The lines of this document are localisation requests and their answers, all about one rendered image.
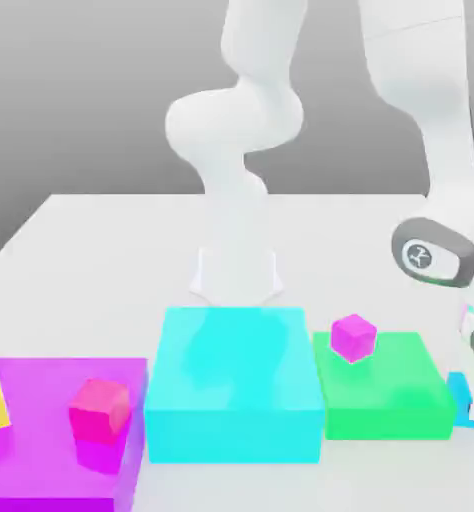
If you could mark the small blue cube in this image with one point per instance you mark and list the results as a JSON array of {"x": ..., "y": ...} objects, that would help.
[{"x": 458, "y": 390}]

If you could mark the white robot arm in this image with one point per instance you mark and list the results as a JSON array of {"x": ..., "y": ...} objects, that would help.
[{"x": 237, "y": 120}]

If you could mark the small magenta cube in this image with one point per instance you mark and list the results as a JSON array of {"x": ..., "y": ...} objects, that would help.
[{"x": 353, "y": 340}]

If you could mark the small pink cube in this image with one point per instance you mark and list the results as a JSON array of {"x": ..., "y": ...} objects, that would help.
[{"x": 97, "y": 416}]

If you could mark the large green box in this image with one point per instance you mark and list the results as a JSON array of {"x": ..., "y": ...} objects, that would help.
[{"x": 381, "y": 416}]

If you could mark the large cyan box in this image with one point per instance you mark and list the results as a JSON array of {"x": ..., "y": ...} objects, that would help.
[{"x": 237, "y": 432}]

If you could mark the large magenta box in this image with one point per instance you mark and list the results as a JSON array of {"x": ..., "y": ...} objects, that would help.
[{"x": 41, "y": 472}]

